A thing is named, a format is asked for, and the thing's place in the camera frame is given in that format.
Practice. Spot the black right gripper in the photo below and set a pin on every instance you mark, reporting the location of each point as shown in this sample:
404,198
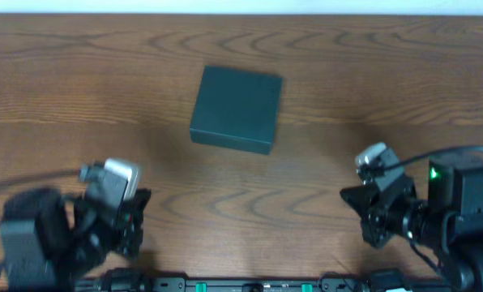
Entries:
376,216

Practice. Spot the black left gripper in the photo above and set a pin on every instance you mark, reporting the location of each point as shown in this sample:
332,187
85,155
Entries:
134,221

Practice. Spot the dark green box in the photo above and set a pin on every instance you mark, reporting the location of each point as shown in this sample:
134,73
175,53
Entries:
236,109

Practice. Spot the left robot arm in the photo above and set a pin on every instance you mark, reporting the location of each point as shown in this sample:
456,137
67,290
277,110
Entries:
51,240

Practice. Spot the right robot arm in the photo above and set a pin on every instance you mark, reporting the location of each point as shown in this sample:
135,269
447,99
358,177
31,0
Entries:
449,222

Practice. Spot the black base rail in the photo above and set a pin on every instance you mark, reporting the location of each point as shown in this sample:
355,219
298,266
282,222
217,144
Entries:
130,280

